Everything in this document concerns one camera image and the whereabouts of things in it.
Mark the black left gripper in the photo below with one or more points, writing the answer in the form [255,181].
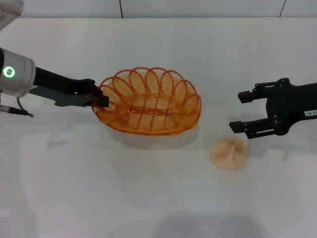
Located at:
[64,90]

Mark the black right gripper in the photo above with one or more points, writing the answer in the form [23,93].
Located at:
[287,104]

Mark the beige steamed bun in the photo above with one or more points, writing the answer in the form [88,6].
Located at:
[223,153]

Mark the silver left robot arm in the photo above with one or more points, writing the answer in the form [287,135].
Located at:
[19,74]

